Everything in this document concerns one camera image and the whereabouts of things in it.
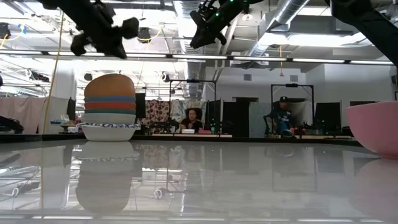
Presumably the pink bowl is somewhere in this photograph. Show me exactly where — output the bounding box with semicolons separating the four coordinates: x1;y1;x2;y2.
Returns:
345;101;398;159

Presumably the floral patterned cloth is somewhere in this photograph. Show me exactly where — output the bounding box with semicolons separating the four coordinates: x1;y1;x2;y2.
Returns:
144;99;171;133

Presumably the teal bowl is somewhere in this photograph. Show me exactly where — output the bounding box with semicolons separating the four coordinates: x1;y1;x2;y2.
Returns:
84;108;137;116

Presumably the red-orange bowl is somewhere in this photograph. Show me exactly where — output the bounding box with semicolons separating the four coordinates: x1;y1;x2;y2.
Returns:
84;101;137;111

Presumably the person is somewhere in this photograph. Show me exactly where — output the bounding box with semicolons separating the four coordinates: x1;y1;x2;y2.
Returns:
263;95;297;138
180;107;205;134

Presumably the black metal stand frame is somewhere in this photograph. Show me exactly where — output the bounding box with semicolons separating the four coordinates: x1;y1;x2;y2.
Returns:
269;83;315;135
169;78;218;135

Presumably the black aluminium table frame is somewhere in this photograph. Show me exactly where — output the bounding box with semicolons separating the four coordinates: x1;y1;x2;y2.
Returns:
0;133;366;147

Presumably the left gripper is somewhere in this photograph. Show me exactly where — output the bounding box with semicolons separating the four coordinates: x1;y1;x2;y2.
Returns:
70;2;140;60

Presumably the silver ventilation duct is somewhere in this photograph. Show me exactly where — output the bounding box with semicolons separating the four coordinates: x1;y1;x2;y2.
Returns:
248;0;312;65

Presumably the yellow cable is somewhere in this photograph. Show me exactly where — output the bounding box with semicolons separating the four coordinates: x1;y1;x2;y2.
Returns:
40;11;65;135

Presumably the black monitor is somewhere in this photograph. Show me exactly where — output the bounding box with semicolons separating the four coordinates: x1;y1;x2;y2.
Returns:
314;100;343;133

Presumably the ceiling light strip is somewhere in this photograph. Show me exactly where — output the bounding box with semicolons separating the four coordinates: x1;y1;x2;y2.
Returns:
0;50;395;66

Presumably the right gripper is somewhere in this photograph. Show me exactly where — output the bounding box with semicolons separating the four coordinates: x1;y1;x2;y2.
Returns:
189;0;249;50

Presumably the blue bowl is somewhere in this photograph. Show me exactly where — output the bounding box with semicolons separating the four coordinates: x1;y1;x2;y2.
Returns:
83;95;137;105

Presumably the pink curtain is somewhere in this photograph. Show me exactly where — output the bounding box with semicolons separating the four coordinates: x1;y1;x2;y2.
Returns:
0;96;48;134

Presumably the tan orange bowl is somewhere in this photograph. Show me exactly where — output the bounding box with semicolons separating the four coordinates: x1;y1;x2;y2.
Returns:
83;73;136;98

